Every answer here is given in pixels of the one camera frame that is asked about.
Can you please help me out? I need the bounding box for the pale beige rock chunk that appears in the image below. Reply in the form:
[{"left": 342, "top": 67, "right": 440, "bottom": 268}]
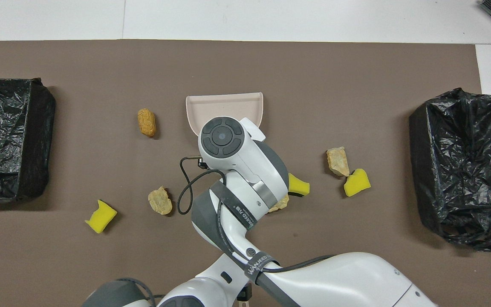
[
  {"left": 326, "top": 146, "right": 350, "bottom": 177},
  {"left": 147, "top": 186, "right": 173, "bottom": 216},
  {"left": 267, "top": 194, "right": 290, "bottom": 213}
]

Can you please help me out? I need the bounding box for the yellow sponge piece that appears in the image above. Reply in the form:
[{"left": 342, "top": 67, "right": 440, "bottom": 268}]
[
  {"left": 343, "top": 168, "right": 372, "bottom": 197},
  {"left": 288, "top": 173, "right": 310, "bottom": 197},
  {"left": 84, "top": 199, "right": 118, "bottom": 234}
]

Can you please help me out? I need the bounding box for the beige plastic dustpan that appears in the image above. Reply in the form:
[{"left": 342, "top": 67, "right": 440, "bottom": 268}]
[{"left": 185, "top": 92, "right": 264, "bottom": 137}]

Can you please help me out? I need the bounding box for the brown bread roll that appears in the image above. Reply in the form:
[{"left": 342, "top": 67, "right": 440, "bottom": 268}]
[{"left": 137, "top": 108, "right": 157, "bottom": 137}]

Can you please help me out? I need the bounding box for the bin with crumpled black bag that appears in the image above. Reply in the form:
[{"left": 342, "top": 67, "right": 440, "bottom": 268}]
[{"left": 409, "top": 88, "right": 491, "bottom": 252}]

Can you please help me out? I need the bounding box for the rectangular bin with black bag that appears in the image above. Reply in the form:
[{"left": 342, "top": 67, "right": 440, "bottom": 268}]
[{"left": 0, "top": 78, "right": 56, "bottom": 202}]

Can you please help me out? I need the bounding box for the brown paper table mat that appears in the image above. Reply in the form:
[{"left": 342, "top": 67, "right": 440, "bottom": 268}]
[{"left": 0, "top": 40, "right": 491, "bottom": 307}]

